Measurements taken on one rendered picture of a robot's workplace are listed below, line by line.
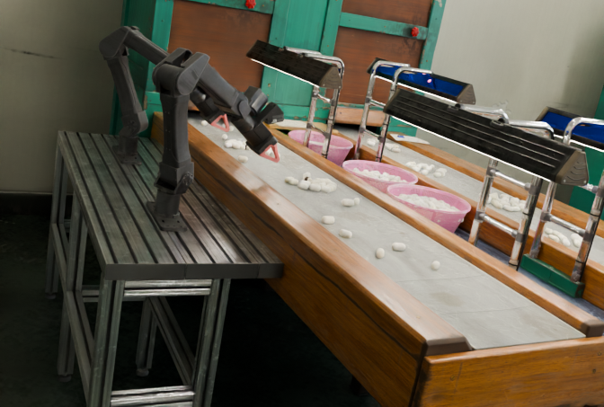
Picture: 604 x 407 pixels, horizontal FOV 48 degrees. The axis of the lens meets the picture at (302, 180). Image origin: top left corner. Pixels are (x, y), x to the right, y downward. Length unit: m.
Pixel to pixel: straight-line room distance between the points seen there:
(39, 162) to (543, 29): 3.21
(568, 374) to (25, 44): 2.81
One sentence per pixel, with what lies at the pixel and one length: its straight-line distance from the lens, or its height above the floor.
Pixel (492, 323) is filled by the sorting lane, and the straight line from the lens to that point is 1.44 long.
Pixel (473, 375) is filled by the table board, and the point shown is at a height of 0.70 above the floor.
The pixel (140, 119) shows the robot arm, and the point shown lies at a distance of 2.34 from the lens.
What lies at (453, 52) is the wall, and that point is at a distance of 4.37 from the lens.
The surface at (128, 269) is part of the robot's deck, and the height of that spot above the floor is 0.66.
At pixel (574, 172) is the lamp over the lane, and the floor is 1.07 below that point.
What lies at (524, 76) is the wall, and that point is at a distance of 4.77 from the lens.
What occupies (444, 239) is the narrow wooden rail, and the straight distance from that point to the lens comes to 1.81.
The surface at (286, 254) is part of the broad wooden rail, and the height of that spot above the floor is 0.69.
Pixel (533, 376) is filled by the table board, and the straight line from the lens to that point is 1.43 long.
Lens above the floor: 1.29
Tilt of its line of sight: 15 degrees down
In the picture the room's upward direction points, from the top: 10 degrees clockwise
